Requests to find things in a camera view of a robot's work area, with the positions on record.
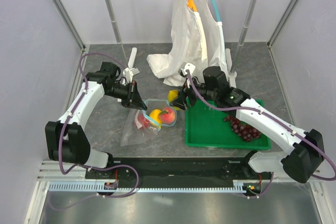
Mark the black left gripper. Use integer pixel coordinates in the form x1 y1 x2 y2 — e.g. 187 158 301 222
105 80 146 111

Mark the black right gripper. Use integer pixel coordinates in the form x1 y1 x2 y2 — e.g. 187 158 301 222
170 75 217 111

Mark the peach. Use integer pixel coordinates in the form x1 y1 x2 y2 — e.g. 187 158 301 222
159 107 176 125

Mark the orange fruit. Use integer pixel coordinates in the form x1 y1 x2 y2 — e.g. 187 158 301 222
149 109 162 124

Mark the red apple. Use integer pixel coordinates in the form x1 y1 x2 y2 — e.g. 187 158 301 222
134 111 151 130

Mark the clear zip top bag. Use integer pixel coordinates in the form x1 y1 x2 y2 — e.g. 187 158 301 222
120 99 177 146

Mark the purple grape bunch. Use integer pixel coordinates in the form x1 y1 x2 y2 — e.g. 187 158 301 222
223 115 261 142

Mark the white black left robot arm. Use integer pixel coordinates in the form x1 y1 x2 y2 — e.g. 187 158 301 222
45 61 147 178

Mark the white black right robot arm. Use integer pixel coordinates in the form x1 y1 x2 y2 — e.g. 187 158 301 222
170 63 325 184

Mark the green plastic tray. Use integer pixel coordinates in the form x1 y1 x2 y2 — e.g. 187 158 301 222
185 100 271 151

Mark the white garment on teal hanger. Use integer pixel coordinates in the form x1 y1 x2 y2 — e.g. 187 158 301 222
194 0 228 73

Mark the white garment on orange hanger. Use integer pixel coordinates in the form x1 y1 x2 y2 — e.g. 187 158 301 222
146 0 208 87

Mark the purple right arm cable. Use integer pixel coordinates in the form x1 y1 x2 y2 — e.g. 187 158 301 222
185 69 336 200

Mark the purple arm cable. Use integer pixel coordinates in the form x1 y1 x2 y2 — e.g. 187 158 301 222
48 52 140 211
185 69 336 200

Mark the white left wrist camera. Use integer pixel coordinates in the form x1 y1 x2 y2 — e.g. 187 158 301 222
123 68 140 84

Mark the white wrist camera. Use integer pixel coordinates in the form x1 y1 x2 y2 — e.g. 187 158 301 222
123 68 140 84
178 62 196 77

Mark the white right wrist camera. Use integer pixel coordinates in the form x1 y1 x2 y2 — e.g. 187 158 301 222
178 62 196 77

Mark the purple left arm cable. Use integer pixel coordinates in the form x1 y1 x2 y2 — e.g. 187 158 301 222
48 52 140 211

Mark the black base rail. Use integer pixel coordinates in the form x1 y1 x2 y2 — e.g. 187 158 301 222
85 157 271 190

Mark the light blue cable duct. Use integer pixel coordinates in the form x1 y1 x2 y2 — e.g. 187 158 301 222
48 181 246 193

